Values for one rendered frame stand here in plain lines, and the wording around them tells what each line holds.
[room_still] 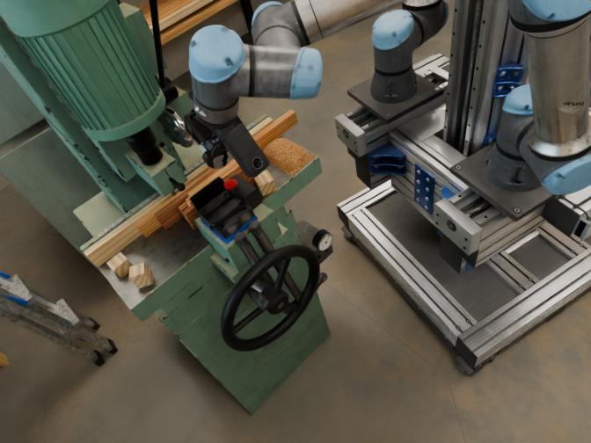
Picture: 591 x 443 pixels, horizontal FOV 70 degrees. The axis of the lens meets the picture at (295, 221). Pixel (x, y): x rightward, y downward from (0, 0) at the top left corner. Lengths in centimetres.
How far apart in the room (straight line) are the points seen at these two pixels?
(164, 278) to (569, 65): 87
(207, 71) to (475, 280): 133
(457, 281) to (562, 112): 96
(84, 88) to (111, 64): 6
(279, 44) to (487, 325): 123
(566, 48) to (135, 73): 71
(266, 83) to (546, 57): 43
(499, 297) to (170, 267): 115
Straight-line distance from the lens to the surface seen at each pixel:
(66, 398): 220
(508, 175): 114
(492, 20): 118
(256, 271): 88
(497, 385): 179
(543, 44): 78
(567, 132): 91
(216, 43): 63
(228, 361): 140
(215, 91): 66
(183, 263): 103
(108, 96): 87
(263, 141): 121
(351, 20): 78
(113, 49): 85
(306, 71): 66
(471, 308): 166
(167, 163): 102
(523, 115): 104
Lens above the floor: 166
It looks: 49 degrees down
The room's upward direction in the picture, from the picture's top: 17 degrees counter-clockwise
